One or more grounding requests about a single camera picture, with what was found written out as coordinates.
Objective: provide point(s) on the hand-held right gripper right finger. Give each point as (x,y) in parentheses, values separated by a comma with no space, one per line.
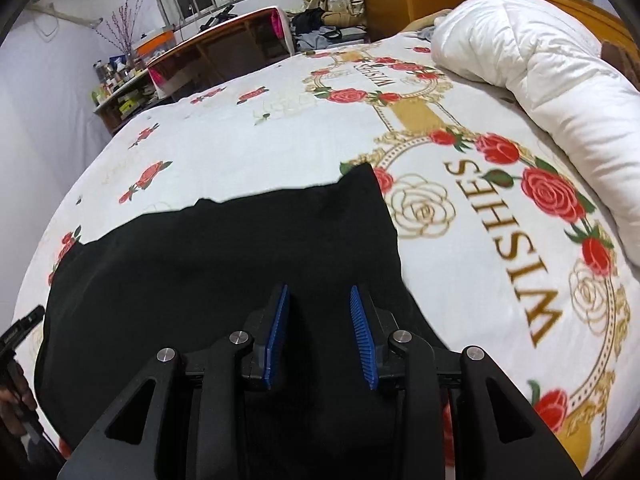
(364,345)

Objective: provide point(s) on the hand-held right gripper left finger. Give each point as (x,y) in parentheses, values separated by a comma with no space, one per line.
(276,340)

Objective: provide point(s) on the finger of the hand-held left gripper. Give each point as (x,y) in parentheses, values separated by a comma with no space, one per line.
(22,327)

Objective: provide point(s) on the black jacket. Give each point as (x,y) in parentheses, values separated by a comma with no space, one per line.
(200,270)

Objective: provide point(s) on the pile of clothes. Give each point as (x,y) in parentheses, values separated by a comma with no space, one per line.
(320,27)

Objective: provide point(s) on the person's left hand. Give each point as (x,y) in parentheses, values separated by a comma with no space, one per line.
(17,390)

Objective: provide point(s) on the rose print bed blanket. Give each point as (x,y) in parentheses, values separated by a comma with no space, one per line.
(250,145)

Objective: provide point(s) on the wooden shelf unit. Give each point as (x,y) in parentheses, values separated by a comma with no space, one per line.
(125,107)

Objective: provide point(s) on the group of bottles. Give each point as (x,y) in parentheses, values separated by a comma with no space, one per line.
(112,77)

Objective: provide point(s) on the pink-edged wooden desk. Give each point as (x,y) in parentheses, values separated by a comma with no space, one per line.
(220,35)

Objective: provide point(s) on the orange-lid storage box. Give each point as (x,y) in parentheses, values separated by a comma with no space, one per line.
(155,44)

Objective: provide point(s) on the grey cloth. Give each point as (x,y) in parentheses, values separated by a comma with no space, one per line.
(424,34)

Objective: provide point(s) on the purple flower branches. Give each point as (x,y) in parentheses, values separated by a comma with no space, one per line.
(122,25)

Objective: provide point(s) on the black folding stand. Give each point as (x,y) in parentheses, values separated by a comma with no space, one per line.
(217,17)

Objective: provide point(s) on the tan pillow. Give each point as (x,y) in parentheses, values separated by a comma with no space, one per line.
(427,21)

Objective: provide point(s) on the white duvet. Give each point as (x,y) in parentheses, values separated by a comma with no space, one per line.
(550,70)

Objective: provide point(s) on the wooden headboard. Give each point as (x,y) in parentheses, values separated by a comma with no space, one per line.
(585,15)

